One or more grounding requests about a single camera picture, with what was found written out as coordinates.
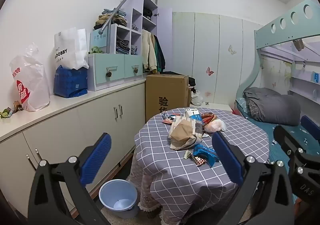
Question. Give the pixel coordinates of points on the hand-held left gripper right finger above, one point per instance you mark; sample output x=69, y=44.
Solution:
x=227, y=160

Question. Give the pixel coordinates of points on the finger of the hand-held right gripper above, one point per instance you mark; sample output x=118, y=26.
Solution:
x=310, y=124
x=283, y=137

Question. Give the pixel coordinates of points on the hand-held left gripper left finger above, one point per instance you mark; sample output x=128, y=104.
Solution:
x=96, y=157

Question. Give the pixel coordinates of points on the blue snack packet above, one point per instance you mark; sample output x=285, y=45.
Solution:
x=203, y=151

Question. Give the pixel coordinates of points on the red brown wrapper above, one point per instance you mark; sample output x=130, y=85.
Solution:
x=200, y=160

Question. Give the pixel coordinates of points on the small green wrapper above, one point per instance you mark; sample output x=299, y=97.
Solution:
x=187, y=154

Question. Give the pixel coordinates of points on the blue plastic bin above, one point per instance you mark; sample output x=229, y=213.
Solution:
x=117, y=198

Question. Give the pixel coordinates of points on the orange patterned wrapper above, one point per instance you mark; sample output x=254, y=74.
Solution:
x=208, y=117

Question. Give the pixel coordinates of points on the brown paper bag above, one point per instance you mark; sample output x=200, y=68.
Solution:
x=182, y=131

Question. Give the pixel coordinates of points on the blue white carton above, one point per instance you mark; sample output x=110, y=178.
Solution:
x=193, y=114

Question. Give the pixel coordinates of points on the red packet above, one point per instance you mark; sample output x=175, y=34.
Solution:
x=168, y=120

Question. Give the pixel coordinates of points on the grey duvet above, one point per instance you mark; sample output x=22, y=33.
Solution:
x=272, y=104

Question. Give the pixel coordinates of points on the white low cabinet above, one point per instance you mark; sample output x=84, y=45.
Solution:
x=75, y=124

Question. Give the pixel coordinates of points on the small blue box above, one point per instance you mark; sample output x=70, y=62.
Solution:
x=316, y=76

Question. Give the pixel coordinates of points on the teal plaid pillow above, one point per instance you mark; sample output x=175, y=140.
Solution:
x=242, y=106

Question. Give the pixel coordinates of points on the pink checked cartoon tablecloth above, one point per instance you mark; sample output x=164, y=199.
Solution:
x=145, y=190

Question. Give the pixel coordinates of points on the grey checked tablecloth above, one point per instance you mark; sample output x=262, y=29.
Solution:
x=165, y=170

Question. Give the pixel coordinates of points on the small white plastic bag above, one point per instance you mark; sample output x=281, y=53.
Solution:
x=197, y=97

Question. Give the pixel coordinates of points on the blue woven bag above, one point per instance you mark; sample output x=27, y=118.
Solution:
x=70, y=82

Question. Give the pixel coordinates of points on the brown hanging object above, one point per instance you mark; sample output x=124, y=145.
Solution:
x=298, y=44

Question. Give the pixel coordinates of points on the pine cone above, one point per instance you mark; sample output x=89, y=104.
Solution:
x=108, y=74
x=135, y=70

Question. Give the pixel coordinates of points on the black clothes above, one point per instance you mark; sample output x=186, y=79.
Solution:
x=192, y=81

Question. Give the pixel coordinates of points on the teal drawer unit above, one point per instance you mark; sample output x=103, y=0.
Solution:
x=105, y=69

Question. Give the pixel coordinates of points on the pink butterfly sticker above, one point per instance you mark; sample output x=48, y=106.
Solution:
x=209, y=71

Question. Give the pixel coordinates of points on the brown cardboard box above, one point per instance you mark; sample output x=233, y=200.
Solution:
x=167, y=89

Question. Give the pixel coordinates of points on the small brown carton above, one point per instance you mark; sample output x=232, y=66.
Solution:
x=18, y=107

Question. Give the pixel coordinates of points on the teal bunk bed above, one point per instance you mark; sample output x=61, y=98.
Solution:
x=275, y=32

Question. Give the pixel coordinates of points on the green crumpled wrapper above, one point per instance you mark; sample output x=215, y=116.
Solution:
x=5, y=114

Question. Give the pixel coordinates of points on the pale butterfly sticker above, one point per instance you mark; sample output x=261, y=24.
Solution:
x=232, y=49

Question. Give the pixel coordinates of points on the white plastic bag red print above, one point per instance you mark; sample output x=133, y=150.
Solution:
x=30, y=77

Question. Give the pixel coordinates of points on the green toy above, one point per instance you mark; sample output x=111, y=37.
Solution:
x=95, y=50

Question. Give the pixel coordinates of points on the white wardrobe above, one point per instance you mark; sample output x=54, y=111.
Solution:
x=200, y=52

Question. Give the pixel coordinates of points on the white paper shopping bag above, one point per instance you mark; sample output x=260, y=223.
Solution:
x=66, y=47

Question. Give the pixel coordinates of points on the folded jeans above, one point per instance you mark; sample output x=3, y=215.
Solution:
x=122, y=46

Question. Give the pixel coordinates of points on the light blue printed panel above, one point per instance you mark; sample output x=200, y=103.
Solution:
x=98, y=38

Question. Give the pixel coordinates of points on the cream hanging jacket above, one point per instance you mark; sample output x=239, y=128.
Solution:
x=149, y=49

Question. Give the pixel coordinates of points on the dark green hanging jacket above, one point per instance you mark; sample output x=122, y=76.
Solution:
x=160, y=52

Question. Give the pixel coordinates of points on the pile of folded clothes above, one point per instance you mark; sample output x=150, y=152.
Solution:
x=110, y=18

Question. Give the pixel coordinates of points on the purple cabinet door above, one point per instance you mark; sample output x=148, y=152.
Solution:
x=164, y=34

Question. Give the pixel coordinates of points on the purple wall shelf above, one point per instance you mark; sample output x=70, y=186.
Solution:
x=305, y=79

